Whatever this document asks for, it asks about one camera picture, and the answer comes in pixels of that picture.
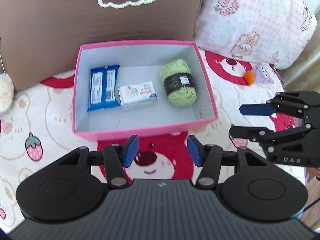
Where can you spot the brown embroidered pillow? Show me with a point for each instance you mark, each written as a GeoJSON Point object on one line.
{"type": "Point", "coordinates": [62, 30]}

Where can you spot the orange makeup sponge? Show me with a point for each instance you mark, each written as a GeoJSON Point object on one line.
{"type": "Point", "coordinates": [249, 77]}

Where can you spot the green yarn ball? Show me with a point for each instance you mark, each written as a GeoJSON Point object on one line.
{"type": "Point", "coordinates": [180, 95]}

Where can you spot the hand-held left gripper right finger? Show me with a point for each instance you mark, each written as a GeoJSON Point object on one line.
{"type": "Point", "coordinates": [193, 152]}

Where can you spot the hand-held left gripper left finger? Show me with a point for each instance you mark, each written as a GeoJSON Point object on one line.
{"type": "Point", "coordinates": [131, 152]}

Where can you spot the printed bear blanket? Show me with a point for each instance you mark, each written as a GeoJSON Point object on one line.
{"type": "Point", "coordinates": [37, 130]}

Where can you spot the grey bunny plush toy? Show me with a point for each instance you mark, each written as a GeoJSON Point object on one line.
{"type": "Point", "coordinates": [5, 92]}

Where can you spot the beige padded headboard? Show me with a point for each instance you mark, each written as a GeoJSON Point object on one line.
{"type": "Point", "coordinates": [307, 75]}

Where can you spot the blue snack packet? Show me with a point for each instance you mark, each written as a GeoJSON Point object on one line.
{"type": "Point", "coordinates": [100, 87]}

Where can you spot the pink cardboard box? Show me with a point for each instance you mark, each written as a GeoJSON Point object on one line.
{"type": "Point", "coordinates": [140, 120]}

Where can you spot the pink checked pillow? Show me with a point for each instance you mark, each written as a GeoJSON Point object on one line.
{"type": "Point", "coordinates": [250, 17]}

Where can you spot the purple plush toy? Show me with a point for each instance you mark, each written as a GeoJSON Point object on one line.
{"type": "Point", "coordinates": [263, 73]}

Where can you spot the white tissue packet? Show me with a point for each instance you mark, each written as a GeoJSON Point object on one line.
{"type": "Point", "coordinates": [137, 92]}

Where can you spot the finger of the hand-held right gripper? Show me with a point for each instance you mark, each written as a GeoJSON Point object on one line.
{"type": "Point", "coordinates": [245, 132]}
{"type": "Point", "coordinates": [255, 110]}

